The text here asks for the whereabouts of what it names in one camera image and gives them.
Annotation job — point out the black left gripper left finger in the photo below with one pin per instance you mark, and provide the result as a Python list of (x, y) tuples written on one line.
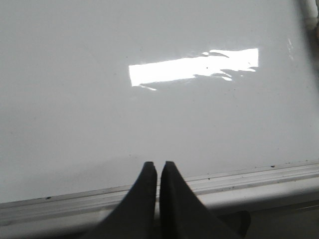
[(133, 218)]

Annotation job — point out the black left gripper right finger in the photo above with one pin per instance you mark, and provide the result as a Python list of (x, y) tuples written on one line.
[(183, 216)]

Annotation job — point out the white whiteboard with aluminium frame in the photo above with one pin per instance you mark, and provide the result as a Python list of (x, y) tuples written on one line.
[(92, 89)]

